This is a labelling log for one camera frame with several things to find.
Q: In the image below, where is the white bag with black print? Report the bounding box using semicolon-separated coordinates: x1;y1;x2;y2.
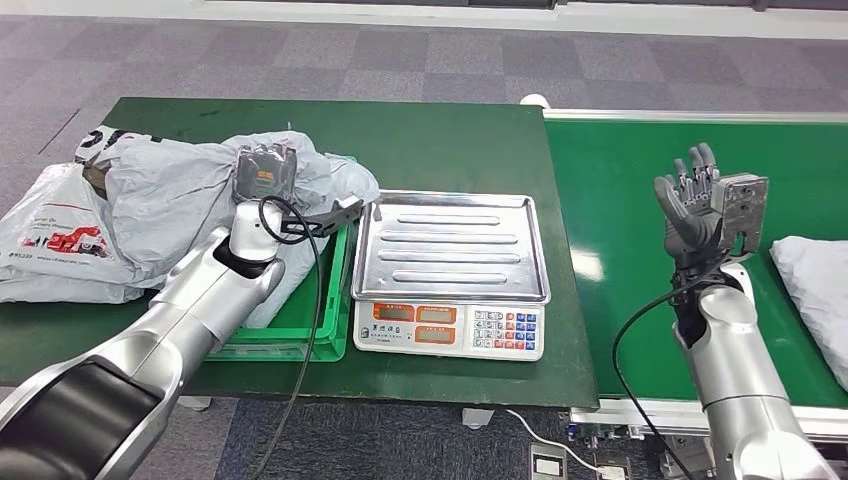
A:
74;125;160;167

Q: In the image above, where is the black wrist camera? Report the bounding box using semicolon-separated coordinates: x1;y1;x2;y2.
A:
281;196;366;240
712;173;770;256

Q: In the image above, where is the green conveyor belt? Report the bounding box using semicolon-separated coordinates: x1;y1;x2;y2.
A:
519;93;848;465

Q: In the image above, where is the grey parcel with red print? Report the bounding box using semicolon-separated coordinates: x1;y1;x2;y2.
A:
82;130;336;289
770;235;848;393
245;153;382;331

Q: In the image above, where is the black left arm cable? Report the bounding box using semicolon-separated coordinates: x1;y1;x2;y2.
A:
248;195;326;480

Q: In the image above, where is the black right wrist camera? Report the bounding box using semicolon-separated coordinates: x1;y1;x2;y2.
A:
712;173;770;256

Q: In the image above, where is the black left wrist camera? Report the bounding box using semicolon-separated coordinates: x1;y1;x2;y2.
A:
281;196;366;240

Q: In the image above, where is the plain white bag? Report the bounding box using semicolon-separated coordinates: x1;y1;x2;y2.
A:
0;264;146;305

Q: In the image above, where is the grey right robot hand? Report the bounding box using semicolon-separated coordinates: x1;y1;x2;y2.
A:
653;142;725;273

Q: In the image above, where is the white floor cable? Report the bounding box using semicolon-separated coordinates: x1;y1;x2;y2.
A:
504;409;627;478

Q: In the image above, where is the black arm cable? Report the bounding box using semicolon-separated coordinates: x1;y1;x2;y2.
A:
248;195;326;480
611;264;697;480

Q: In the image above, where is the white bag with red print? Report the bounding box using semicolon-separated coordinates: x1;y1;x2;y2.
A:
0;162;134;286

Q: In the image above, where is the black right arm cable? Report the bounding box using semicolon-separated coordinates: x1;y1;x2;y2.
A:
611;264;697;480

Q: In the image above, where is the floor socket with white plug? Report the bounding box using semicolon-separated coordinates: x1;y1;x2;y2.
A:
592;453;631;480

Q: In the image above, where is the grey floor socket box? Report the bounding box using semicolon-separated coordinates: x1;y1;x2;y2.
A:
527;443;569;480

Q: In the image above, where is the white scale with steel tray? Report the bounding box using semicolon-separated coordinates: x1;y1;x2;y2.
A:
349;189;552;362

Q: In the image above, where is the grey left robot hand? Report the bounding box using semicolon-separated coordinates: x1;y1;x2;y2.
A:
231;142;299;204

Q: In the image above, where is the green plastic crate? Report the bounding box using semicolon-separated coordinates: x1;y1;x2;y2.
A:
205;155;356;364

